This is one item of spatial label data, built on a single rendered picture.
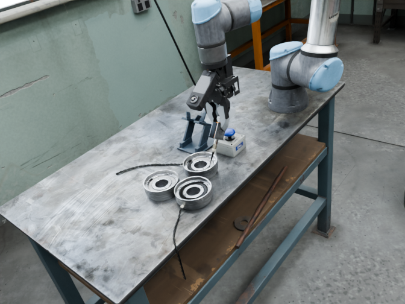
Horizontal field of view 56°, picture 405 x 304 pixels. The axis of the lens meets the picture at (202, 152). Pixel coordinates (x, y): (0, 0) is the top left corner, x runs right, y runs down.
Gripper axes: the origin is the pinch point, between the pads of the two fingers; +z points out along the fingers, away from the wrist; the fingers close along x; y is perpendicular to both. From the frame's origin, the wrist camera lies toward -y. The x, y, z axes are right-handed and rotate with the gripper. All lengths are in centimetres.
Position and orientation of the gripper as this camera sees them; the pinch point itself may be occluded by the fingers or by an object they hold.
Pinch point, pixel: (219, 126)
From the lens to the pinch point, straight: 112.5
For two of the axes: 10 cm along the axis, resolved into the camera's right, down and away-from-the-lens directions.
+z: 1.6, 8.3, 5.4
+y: 6.6, -5.0, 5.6
